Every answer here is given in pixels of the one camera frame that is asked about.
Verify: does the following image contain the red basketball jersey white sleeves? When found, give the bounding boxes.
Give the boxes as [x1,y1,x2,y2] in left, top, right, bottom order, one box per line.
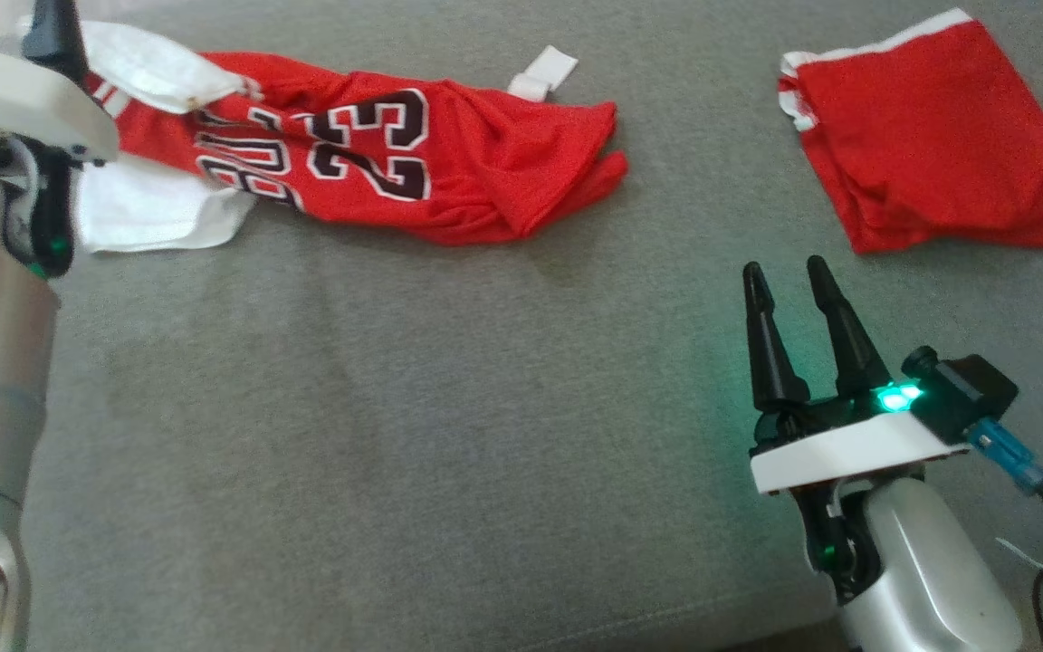
[76,20,630,255]

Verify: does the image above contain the red shorts white stripes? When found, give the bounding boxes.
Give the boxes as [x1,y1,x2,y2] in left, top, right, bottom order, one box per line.
[776,8,1043,255]

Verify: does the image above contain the grey sofa seat cushion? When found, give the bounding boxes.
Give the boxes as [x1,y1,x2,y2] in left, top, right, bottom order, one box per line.
[0,0,1043,652]

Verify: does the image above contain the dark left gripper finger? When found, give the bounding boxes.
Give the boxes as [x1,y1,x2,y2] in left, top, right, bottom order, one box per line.
[21,0,90,84]

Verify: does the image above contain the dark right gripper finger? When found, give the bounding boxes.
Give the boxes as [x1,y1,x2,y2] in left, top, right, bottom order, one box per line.
[806,254,895,401]
[742,262,812,416]

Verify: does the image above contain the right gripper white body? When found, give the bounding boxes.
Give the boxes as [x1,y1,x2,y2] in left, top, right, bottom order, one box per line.
[748,388,972,496]

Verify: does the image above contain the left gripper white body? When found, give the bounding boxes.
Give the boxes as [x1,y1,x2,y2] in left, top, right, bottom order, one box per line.
[0,43,121,168]

